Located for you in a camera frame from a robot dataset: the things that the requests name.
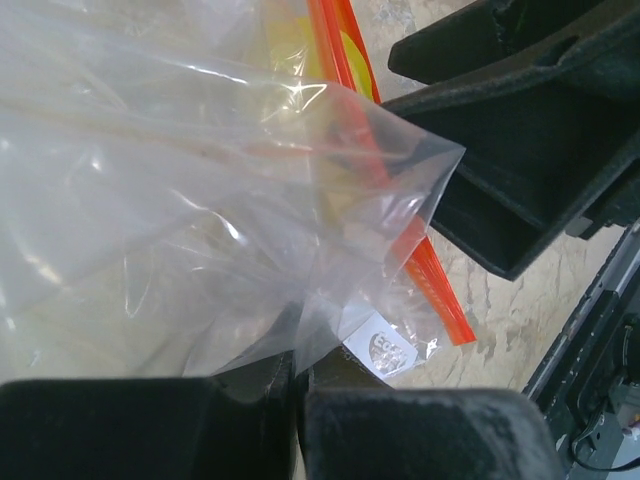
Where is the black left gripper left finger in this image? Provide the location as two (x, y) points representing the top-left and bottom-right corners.
(1, 353), (294, 479)

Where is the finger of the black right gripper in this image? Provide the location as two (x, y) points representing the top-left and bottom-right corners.
(385, 34), (639, 280)
(388, 0), (614, 85)

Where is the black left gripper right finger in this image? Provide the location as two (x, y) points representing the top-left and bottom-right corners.
(298, 347), (555, 479)

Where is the clear zip bag orange seal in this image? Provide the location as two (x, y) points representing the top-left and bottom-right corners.
(1, 1), (475, 382)

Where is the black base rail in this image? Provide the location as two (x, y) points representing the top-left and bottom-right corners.
(523, 225), (639, 479)

